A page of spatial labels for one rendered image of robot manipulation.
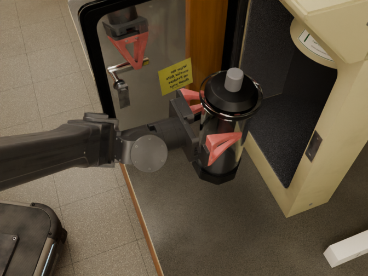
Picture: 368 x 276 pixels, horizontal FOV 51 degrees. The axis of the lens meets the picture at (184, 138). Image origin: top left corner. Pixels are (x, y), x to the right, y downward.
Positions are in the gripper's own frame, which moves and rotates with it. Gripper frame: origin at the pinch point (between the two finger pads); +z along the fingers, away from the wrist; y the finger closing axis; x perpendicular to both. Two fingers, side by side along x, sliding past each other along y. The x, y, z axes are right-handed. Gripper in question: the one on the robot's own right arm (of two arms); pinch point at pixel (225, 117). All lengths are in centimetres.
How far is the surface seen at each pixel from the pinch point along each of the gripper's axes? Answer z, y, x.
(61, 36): -13, 195, 122
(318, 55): 13.2, -3.2, -13.4
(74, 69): -12, 159, 122
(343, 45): 5.0, -13.1, -25.2
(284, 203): 12.3, -11.3, 22.0
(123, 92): -15.4, 13.2, 0.7
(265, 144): 14.1, 1.9, 17.8
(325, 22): 0.9, -12.9, -29.4
